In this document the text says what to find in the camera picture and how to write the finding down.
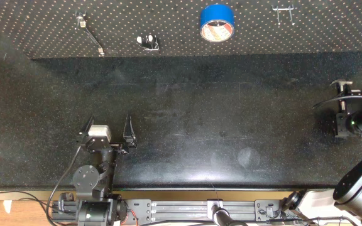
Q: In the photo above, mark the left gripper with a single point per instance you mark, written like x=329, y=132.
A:
x=99, y=146

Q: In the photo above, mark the pliers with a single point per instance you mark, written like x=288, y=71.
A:
x=146, y=44

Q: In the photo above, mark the wrench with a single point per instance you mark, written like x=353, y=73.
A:
x=91, y=37

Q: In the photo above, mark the roll of blue tape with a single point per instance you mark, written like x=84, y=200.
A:
x=215, y=14

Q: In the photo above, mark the hammer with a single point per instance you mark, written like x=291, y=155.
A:
x=341, y=82

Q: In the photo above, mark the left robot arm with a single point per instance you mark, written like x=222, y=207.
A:
x=85, y=180

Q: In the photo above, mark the black pegboard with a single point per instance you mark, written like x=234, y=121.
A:
x=181, y=47

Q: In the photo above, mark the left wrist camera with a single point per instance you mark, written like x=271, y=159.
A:
x=99, y=131

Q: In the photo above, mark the mounting rail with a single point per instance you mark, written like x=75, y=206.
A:
x=181, y=212

